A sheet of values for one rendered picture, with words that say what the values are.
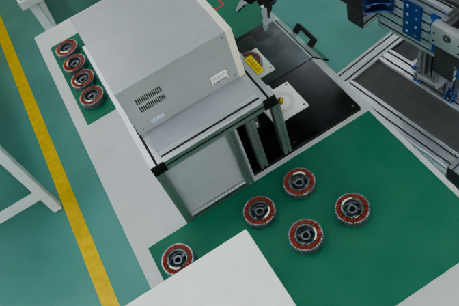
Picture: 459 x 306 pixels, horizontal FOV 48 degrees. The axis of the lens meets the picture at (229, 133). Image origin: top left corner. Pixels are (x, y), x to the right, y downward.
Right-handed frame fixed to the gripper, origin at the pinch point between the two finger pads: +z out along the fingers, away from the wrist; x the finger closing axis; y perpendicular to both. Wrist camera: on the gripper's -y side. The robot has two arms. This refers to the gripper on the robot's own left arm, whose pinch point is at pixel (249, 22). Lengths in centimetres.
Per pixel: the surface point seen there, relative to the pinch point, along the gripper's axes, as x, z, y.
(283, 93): -22.5, 19.7, 5.5
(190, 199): -28, 44, -46
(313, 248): -70, 34, -37
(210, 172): -29, 32, -42
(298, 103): -30.2, 18.4, 4.0
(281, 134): -37.7, 18.5, -19.4
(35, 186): 67, 131, -30
